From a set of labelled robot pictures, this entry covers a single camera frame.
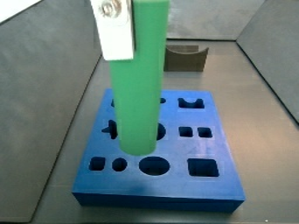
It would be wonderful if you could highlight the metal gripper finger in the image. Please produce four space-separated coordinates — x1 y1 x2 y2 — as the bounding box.
89 0 135 61

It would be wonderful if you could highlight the green oval rod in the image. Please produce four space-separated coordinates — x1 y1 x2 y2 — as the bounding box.
109 0 170 156

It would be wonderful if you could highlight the black curved fixture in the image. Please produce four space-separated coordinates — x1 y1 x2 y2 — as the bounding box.
163 45 210 72

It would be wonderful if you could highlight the blue foam shape block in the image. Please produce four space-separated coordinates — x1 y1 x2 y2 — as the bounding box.
72 89 246 213

